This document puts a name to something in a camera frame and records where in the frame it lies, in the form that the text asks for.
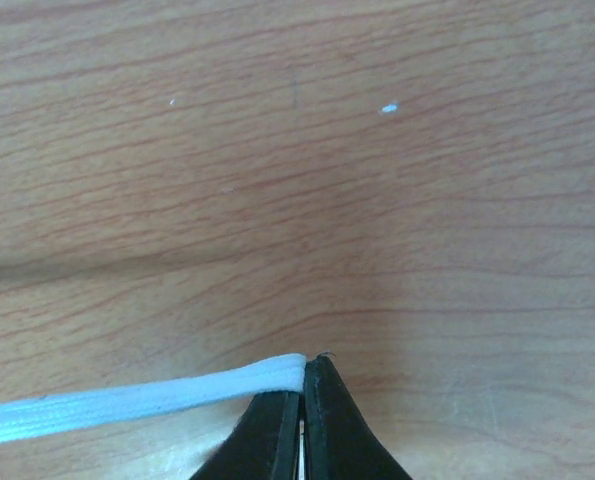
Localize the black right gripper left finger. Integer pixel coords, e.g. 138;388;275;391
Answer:
191;391;301;480

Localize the white shoelace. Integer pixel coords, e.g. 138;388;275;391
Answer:
0;353;306;444

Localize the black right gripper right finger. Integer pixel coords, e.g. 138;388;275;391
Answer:
304;355;411;480

